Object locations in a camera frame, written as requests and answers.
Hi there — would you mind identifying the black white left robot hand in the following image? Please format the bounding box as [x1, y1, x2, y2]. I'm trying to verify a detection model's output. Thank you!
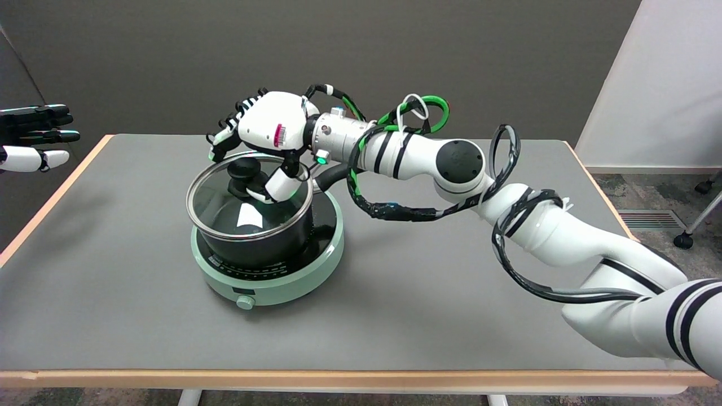
[0, 104, 81, 174]

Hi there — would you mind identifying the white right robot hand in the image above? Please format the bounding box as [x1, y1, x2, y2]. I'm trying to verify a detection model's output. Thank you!
[206, 87, 320, 204]

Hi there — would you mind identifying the glass pot lid black knob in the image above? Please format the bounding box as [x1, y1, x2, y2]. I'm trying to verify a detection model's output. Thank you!
[186, 151, 314, 242]

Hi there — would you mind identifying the green round induction cooker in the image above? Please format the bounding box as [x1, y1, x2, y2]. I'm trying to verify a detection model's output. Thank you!
[190, 191, 345, 311]

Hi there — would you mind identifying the grey table mat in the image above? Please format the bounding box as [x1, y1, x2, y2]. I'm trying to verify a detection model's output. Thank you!
[0, 134, 695, 373]

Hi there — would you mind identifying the metal floor vent grille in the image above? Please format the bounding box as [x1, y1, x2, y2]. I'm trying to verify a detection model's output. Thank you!
[617, 209, 687, 231]

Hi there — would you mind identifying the white partition panel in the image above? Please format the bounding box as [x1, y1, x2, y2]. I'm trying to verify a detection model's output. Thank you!
[574, 0, 722, 174]

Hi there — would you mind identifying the grey chair leg with caster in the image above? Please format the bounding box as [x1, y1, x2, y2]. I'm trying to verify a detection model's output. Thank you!
[673, 191, 722, 250]

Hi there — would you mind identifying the black chair caster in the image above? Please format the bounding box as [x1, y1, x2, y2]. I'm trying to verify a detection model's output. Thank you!
[694, 171, 722, 196]

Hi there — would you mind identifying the black saucepan with handle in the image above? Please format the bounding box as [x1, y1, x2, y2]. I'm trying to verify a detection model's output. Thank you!
[192, 162, 351, 270]

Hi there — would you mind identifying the thin white robot wire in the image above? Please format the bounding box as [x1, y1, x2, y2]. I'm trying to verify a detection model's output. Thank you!
[396, 92, 431, 149]

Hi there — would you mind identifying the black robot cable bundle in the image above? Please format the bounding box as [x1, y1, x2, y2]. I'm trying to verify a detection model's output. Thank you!
[305, 85, 646, 305]

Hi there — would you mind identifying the green robot cable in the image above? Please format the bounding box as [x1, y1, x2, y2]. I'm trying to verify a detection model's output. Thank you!
[343, 94, 451, 196]

